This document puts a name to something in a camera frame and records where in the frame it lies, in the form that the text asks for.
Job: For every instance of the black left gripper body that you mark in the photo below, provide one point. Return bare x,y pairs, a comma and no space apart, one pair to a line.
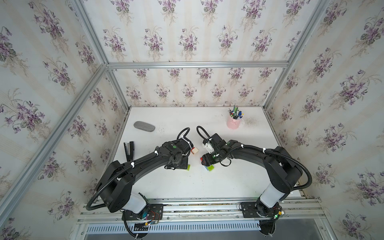
183,164

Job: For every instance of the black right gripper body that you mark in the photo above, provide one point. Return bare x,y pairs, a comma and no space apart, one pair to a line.
211,158

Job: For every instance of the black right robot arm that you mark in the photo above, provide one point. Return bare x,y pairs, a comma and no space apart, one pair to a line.
286,174

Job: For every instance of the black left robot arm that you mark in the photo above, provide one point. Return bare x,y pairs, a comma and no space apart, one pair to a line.
114,189

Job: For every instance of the pink pen cup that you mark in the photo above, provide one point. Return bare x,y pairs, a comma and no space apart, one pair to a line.
232,123

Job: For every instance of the black stapler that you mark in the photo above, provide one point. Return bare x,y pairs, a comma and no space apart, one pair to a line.
129,150

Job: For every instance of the grey oval eraser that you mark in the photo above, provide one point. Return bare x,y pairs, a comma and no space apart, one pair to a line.
143,126

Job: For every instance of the pens in cup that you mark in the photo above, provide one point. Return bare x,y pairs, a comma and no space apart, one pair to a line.
235,113

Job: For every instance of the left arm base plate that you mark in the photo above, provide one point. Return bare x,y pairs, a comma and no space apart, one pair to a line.
151,213

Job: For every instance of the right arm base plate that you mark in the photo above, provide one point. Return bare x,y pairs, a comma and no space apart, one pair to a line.
259,210

